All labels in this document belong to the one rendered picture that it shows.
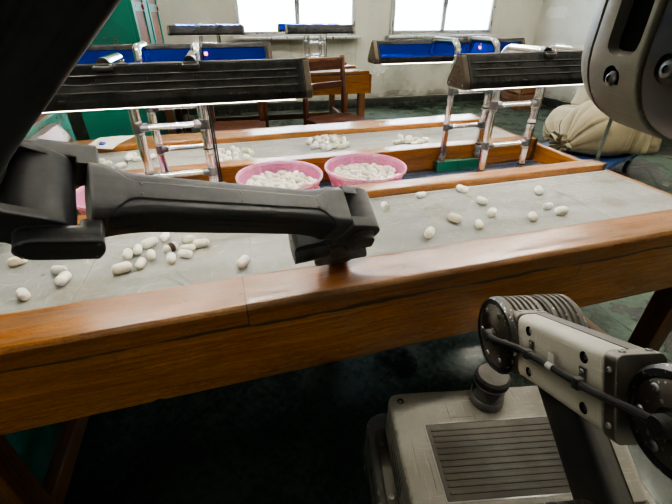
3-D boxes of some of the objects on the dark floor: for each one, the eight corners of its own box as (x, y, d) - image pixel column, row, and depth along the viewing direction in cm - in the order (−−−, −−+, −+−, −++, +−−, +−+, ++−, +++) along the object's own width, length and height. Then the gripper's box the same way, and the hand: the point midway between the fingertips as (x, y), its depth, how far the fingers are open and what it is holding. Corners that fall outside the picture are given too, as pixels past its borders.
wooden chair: (214, 194, 298) (190, 65, 250) (219, 175, 334) (199, 58, 286) (271, 191, 304) (259, 64, 256) (270, 172, 340) (259, 58, 292)
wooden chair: (329, 185, 314) (327, 62, 267) (302, 170, 344) (297, 57, 297) (371, 174, 335) (377, 58, 288) (342, 161, 365) (344, 54, 318)
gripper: (320, 262, 67) (309, 270, 82) (376, 252, 69) (355, 262, 84) (313, 223, 67) (303, 239, 82) (368, 215, 69) (349, 232, 85)
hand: (330, 250), depth 82 cm, fingers closed
